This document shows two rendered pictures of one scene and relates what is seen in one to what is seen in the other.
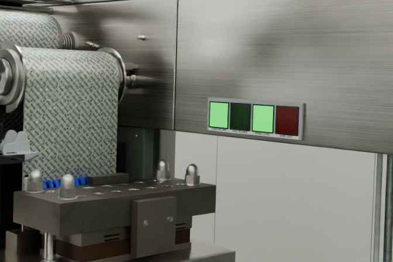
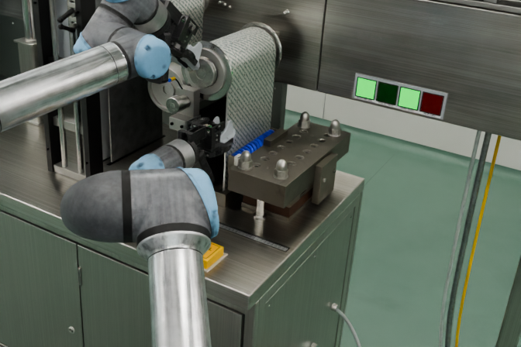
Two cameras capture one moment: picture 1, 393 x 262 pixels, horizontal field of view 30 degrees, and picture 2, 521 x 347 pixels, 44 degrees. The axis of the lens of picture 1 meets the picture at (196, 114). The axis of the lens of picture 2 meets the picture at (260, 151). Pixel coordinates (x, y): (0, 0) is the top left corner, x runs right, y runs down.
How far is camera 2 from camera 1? 0.86 m
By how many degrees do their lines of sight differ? 28
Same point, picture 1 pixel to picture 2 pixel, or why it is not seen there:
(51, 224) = (274, 198)
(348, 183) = not seen: hidden behind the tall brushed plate
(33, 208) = (253, 184)
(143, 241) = (322, 192)
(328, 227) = not seen: hidden behind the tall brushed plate
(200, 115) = (346, 84)
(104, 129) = (267, 95)
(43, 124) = (236, 107)
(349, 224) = not seen: hidden behind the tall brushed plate
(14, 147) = (225, 134)
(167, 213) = (332, 167)
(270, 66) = (419, 60)
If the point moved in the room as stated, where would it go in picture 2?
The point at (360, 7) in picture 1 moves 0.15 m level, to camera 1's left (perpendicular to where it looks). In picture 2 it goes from (510, 34) to (453, 35)
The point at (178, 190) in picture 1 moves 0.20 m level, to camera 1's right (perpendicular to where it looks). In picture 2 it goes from (335, 146) to (401, 142)
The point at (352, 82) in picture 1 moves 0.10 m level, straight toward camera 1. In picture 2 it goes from (494, 86) to (511, 101)
